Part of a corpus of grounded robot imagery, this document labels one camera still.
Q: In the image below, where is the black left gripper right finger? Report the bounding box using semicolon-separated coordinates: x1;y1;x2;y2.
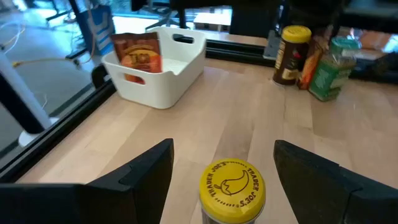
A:
272;139;398;224

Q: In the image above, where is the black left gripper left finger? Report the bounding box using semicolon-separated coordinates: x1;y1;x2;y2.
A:
0;138;175;224

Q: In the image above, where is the yellow lid spice jar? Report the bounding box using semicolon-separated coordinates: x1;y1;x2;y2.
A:
198;157;267;224

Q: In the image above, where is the green lid spice jar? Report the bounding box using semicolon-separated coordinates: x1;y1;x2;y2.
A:
308;36;363;103

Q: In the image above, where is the taco seasoning packet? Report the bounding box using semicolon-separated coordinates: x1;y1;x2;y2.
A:
110;31;164;85
297;37;330;91

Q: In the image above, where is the yellow cup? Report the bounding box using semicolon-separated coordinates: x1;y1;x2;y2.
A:
272;24;313;87

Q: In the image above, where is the black clamp knob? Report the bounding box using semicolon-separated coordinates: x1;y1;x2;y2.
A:
91;63;109;90

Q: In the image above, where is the black white pole stand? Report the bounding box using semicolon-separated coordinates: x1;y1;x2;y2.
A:
0;51;60;147

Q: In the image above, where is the white plastic bin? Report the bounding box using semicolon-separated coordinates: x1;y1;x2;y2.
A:
101;26;208;110

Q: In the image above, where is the blue bag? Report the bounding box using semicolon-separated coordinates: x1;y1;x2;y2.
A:
77;4;116;57

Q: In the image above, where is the black stand leg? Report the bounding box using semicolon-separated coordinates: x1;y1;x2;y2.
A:
68;0;94;58

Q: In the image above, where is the black desk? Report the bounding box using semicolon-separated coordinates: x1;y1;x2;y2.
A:
229;4;282;39

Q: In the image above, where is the black aluminium table frame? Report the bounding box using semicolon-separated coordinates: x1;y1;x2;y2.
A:
0;34;398;184

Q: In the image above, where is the yellow floor cable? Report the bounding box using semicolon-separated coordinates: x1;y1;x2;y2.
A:
11;55;81;68

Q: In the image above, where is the silver bracket plate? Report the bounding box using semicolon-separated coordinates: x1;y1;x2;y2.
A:
262;29;282;60

